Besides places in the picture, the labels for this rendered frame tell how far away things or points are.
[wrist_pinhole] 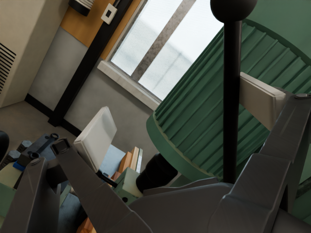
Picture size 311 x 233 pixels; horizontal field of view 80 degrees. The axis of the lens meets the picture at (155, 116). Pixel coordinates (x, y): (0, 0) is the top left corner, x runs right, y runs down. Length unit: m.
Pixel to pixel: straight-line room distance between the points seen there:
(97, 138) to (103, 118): 0.03
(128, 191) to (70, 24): 1.70
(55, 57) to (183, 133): 1.85
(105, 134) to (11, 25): 1.74
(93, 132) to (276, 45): 0.23
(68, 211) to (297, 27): 0.54
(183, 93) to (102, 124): 0.16
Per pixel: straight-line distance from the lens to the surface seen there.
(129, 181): 0.42
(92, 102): 1.95
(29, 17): 1.79
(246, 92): 0.18
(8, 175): 0.47
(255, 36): 0.28
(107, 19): 1.70
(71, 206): 0.55
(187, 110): 0.28
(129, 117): 1.86
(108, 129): 0.19
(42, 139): 0.50
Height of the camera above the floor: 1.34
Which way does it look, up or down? 20 degrees down
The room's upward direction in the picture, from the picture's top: 39 degrees clockwise
